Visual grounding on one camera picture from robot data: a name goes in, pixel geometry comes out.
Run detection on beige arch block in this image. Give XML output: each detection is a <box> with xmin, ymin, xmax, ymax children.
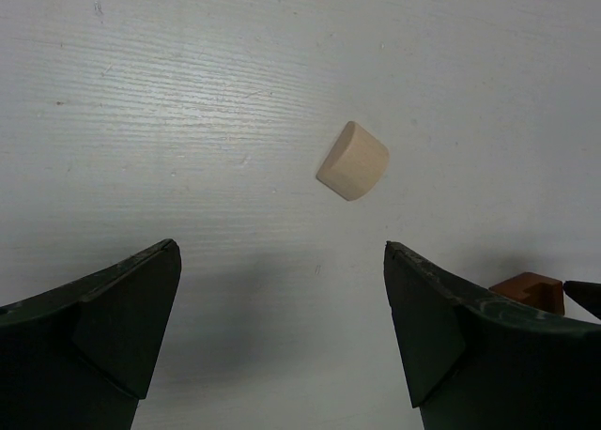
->
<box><xmin>316</xmin><ymin>121</ymin><xmax>390</xmax><ymax>201</ymax></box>

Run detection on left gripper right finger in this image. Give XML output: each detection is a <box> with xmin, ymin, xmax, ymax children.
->
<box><xmin>384</xmin><ymin>242</ymin><xmax>600</xmax><ymax>429</ymax></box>

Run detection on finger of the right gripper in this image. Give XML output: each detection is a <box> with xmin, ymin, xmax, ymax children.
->
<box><xmin>563</xmin><ymin>281</ymin><xmax>601</xmax><ymax>319</ymax></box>

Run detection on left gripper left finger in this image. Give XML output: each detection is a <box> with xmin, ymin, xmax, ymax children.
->
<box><xmin>1</xmin><ymin>239</ymin><xmax>181</xmax><ymax>429</ymax></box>

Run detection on brown notched block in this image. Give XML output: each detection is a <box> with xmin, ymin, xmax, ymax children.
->
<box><xmin>489</xmin><ymin>272</ymin><xmax>565</xmax><ymax>315</ymax></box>

